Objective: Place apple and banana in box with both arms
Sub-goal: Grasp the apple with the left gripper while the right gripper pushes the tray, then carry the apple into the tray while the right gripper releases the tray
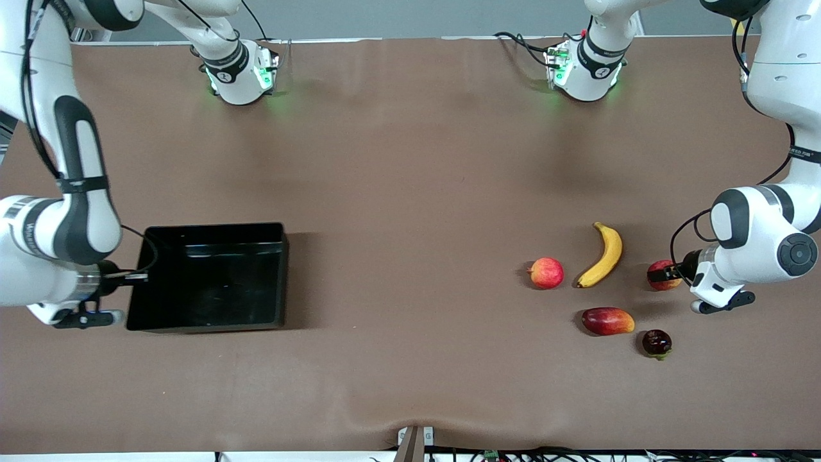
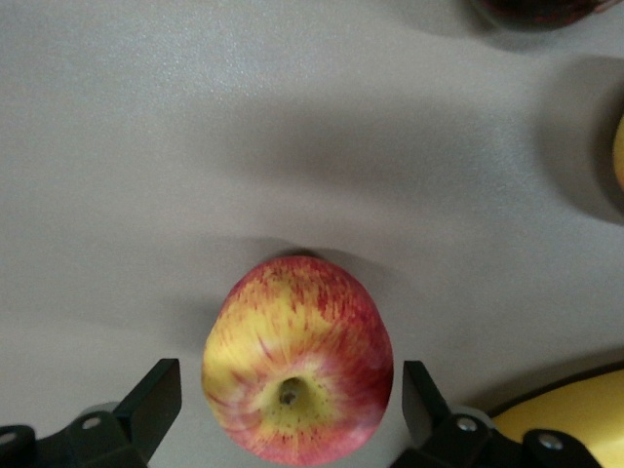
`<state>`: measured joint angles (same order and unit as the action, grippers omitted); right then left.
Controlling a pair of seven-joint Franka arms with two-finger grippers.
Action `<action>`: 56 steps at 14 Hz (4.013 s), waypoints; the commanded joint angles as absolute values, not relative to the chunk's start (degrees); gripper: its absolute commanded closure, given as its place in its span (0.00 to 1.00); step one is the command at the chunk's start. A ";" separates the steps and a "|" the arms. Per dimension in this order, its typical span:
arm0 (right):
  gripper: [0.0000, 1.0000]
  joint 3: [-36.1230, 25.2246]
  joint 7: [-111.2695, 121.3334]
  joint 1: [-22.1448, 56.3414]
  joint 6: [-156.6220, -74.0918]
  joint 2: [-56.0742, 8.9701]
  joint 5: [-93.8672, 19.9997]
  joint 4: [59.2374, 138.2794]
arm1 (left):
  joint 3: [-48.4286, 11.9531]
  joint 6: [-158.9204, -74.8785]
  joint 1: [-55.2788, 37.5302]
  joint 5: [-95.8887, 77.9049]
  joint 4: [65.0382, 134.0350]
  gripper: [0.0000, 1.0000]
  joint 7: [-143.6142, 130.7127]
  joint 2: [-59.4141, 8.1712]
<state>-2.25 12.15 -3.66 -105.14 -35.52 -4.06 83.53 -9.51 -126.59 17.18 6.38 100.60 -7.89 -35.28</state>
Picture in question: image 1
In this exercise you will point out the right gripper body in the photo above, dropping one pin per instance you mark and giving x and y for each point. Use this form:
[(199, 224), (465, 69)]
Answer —
[(109, 271)]

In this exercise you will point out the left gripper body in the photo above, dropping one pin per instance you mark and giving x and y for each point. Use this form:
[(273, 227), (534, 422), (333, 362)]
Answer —
[(689, 264)]

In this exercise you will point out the red yellow apple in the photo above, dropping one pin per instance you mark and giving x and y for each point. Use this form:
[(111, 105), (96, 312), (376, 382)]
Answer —
[(666, 286)]

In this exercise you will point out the yellow banana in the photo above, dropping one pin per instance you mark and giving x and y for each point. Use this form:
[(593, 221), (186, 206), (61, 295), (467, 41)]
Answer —
[(607, 256)]

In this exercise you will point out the black plastic box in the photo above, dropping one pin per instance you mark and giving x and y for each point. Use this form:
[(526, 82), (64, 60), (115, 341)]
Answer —
[(211, 282)]

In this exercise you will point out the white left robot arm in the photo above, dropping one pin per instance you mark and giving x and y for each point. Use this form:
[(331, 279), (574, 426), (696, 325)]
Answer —
[(789, 83)]

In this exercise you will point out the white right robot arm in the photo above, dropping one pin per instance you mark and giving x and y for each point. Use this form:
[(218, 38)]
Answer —
[(83, 218)]

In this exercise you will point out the dark purple mangosteen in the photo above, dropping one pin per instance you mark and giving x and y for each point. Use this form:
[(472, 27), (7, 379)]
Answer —
[(657, 342)]

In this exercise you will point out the red mango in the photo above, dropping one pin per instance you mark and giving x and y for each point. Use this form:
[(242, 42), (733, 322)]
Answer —
[(607, 321)]

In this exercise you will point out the red pomegranate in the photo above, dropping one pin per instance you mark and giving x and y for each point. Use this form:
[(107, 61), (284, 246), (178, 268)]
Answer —
[(546, 273)]

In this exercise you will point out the brown table cover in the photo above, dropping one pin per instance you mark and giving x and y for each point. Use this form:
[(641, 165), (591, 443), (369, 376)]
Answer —
[(410, 160)]

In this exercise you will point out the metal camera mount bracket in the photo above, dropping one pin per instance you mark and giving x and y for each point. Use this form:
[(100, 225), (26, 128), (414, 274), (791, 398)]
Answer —
[(410, 443)]

